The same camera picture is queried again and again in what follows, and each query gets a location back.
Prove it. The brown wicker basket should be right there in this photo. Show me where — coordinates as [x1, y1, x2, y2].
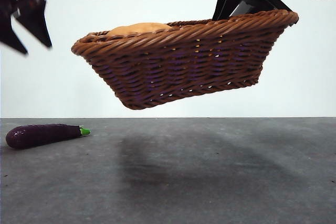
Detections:
[70, 9, 300, 111]

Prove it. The brown potato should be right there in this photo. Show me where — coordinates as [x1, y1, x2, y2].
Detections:
[106, 22, 174, 36]

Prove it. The purple eggplant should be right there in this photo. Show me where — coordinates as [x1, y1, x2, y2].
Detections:
[5, 123, 92, 150]

